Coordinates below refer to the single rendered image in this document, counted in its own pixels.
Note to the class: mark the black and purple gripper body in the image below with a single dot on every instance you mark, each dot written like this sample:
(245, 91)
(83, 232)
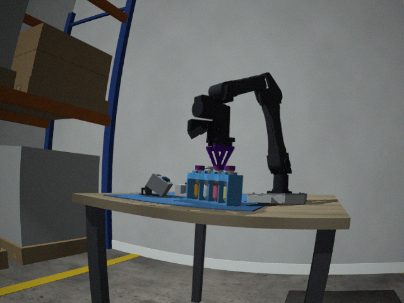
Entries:
(219, 140)

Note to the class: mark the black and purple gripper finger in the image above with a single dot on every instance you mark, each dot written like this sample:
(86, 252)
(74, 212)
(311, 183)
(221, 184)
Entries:
(216, 148)
(210, 149)

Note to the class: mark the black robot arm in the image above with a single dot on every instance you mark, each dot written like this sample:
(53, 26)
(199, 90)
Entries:
(269, 98)

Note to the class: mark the white rectangular console with lamps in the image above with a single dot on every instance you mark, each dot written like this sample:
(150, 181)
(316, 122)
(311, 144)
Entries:
(180, 190)

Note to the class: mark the blue work mat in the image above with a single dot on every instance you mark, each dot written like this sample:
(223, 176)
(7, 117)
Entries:
(245, 206)

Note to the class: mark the grey key panel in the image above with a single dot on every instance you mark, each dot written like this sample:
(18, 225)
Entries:
(158, 184)

